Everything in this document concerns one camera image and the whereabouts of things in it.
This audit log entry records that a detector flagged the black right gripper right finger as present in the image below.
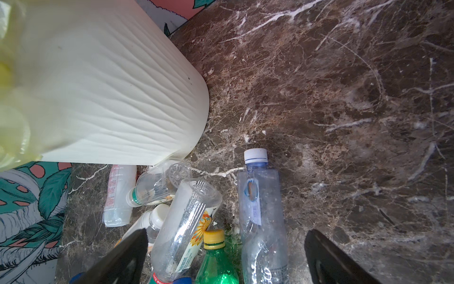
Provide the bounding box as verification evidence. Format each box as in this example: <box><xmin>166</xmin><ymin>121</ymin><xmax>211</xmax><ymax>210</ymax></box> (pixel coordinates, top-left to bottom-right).
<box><xmin>305</xmin><ymin>230</ymin><xmax>380</xmax><ymax>284</ymax></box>

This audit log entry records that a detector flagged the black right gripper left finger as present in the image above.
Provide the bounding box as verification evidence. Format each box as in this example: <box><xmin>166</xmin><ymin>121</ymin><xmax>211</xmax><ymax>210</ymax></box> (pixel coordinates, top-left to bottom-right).
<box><xmin>70</xmin><ymin>229</ymin><xmax>148</xmax><ymax>284</ymax></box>

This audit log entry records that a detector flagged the yellow plastic bin liner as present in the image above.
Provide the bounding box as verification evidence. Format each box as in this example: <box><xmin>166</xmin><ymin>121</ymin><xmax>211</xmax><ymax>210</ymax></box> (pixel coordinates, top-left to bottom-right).
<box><xmin>1</xmin><ymin>1</ymin><xmax>42</xmax><ymax>172</ymax></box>

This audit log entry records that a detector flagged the white ribbed trash bin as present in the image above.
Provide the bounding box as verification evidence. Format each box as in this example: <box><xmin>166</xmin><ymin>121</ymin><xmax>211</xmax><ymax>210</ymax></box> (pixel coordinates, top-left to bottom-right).
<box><xmin>16</xmin><ymin>1</ymin><xmax>209</xmax><ymax>165</ymax></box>

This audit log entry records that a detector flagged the white opaque bottle red cap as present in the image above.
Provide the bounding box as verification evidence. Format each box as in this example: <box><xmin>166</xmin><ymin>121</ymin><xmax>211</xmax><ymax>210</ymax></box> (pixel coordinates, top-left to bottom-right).
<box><xmin>103</xmin><ymin>164</ymin><xmax>137</xmax><ymax>228</ymax></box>

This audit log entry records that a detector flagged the small clear bottle blue cap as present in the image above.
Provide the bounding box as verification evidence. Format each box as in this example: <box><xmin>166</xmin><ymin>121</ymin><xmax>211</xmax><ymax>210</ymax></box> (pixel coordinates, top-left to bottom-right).
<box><xmin>173</xmin><ymin>276</ymin><xmax>192</xmax><ymax>284</ymax></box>

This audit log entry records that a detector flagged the clear bottle sunflower label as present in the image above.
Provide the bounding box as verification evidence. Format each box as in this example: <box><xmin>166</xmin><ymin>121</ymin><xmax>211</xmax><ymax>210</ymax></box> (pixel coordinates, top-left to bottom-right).
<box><xmin>150</xmin><ymin>178</ymin><xmax>222</xmax><ymax>284</ymax></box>

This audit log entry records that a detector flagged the clear tall bottle barcode label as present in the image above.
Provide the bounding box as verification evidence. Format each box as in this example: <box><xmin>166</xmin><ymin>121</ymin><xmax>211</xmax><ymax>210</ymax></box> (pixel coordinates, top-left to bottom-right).
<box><xmin>237</xmin><ymin>148</ymin><xmax>290</xmax><ymax>284</ymax></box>

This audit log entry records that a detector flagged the clear bottle green band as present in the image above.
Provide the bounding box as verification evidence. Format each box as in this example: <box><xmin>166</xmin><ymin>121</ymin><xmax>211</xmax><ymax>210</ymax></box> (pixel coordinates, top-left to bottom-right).
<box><xmin>126</xmin><ymin>159</ymin><xmax>192</xmax><ymax>208</ymax></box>

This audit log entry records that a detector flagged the small green Sprite bottle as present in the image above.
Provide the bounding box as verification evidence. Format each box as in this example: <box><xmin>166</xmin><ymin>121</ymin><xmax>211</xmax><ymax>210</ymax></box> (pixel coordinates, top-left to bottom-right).
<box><xmin>195</xmin><ymin>230</ymin><xmax>240</xmax><ymax>284</ymax></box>

